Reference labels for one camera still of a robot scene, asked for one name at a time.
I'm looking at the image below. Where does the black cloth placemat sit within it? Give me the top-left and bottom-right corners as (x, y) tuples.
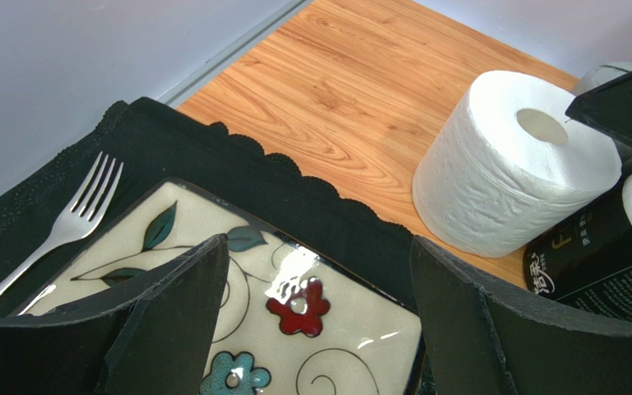
(0, 98), (416, 309)

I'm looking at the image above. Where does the silver metal fork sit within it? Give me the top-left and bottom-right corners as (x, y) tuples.
(0, 152), (124, 297)

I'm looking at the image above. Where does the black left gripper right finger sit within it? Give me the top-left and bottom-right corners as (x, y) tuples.
(410, 236), (632, 394)

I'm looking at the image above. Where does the white embossed paper roll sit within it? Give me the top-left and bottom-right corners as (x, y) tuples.
(412, 71), (622, 258)

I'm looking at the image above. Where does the black-wrapped paper roll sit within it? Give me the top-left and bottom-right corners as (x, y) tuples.
(523, 175), (632, 322)

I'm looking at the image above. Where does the floral square ceramic plate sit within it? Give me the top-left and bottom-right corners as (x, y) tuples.
(26, 179), (422, 394)

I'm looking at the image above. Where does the grey-wrapped paper roll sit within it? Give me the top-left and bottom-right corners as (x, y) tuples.
(570, 62), (632, 95)

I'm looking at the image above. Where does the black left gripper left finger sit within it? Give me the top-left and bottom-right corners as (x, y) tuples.
(0, 234), (229, 394)

